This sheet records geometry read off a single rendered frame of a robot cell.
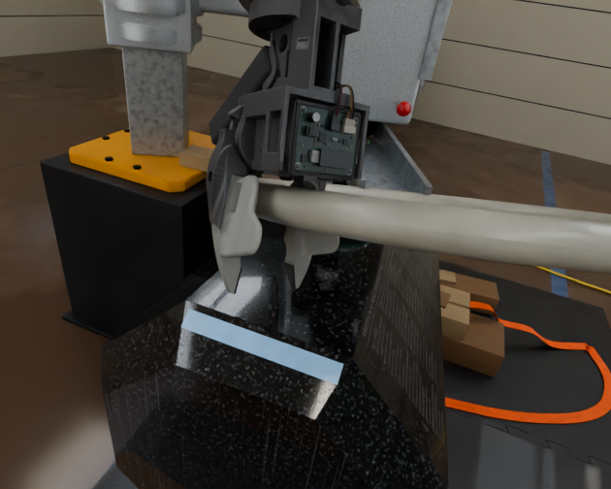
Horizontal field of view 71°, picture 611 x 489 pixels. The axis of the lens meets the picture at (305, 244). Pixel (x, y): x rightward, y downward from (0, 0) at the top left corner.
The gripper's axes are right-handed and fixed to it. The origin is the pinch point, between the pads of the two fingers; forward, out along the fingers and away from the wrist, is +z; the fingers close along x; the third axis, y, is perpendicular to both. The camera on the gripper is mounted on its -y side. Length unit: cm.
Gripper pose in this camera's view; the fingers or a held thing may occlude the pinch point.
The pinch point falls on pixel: (261, 273)
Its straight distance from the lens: 36.2
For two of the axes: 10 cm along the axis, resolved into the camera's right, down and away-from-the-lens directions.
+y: 5.6, 1.9, -8.1
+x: 8.2, -0.1, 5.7
